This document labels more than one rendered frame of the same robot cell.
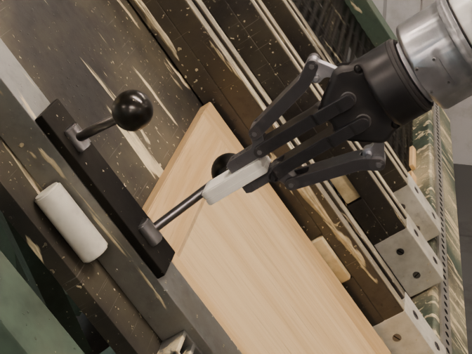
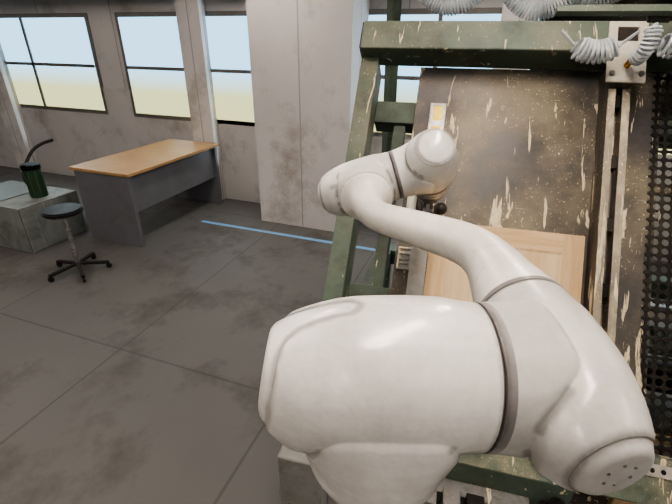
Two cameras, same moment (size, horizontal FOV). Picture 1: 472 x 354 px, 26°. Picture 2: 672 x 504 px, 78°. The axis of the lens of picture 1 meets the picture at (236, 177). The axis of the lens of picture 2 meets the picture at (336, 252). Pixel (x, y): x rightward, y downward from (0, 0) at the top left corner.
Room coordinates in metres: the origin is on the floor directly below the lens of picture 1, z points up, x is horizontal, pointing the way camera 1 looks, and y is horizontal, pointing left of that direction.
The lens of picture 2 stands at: (0.75, -1.12, 1.84)
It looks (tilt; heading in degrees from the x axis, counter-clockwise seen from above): 27 degrees down; 95
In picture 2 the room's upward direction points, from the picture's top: 1 degrees clockwise
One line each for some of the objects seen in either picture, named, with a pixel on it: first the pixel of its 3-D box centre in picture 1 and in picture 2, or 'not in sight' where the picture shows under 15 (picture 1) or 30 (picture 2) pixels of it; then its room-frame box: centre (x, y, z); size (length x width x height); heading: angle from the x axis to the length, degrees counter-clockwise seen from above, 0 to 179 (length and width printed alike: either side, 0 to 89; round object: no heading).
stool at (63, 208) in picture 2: not in sight; (69, 240); (-1.81, 1.91, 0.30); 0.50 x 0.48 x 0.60; 77
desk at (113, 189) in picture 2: not in sight; (158, 187); (-1.63, 3.19, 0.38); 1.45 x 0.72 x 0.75; 75
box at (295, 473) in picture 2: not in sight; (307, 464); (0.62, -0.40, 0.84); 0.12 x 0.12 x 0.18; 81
